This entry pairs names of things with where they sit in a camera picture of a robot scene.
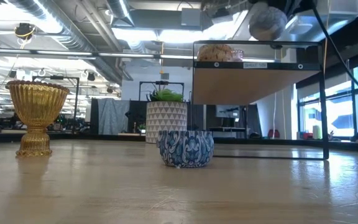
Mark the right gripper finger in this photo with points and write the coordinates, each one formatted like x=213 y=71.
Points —
x=294 y=7

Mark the white tealight candle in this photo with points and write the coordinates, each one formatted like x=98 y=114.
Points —
x=185 y=149
x=267 y=21

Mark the pink glass candle holder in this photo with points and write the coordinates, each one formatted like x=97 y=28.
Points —
x=237 y=55

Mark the tan patterned candle tin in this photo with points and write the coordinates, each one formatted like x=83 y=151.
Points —
x=214 y=53

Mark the amber glass candle holder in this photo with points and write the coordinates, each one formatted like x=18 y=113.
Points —
x=37 y=105

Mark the computer monitor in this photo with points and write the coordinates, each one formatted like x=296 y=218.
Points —
x=227 y=111

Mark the pale green cylinder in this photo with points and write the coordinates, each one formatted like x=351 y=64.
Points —
x=316 y=132

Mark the red object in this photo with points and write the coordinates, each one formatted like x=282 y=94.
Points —
x=273 y=133

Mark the succulent in white patterned pot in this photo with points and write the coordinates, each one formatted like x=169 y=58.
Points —
x=166 y=118

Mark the grey curtain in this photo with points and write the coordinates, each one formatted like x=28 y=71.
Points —
x=112 y=116

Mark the long ceiling light bar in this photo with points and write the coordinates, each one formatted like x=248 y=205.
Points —
x=64 y=53

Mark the black ceiling device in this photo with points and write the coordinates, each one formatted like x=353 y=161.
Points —
x=24 y=30

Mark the wooden shelf with black frame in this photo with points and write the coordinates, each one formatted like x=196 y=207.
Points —
x=244 y=84

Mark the low black rack frame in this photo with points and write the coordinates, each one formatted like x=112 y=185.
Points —
x=162 y=82

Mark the tall black rack frame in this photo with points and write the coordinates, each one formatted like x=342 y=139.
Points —
x=56 y=77

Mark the black aluminium table frame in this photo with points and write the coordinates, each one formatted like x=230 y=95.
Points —
x=73 y=137

